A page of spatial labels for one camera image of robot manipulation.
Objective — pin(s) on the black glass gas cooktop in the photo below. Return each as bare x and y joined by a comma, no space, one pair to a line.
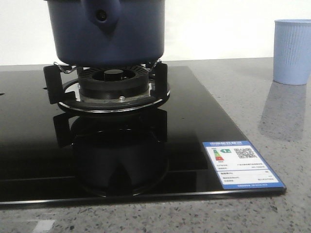
50,157

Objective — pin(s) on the light blue ribbed cup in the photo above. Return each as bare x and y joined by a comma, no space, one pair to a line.
292,51

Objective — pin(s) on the black round gas burner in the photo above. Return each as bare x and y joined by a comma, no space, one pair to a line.
111,83

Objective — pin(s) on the dark blue cooking pot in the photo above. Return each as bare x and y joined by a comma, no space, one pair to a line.
101,33

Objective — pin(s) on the blue white energy label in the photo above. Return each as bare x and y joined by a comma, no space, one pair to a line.
238,165

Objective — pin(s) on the black metal pot support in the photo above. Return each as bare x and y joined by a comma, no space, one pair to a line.
63,89

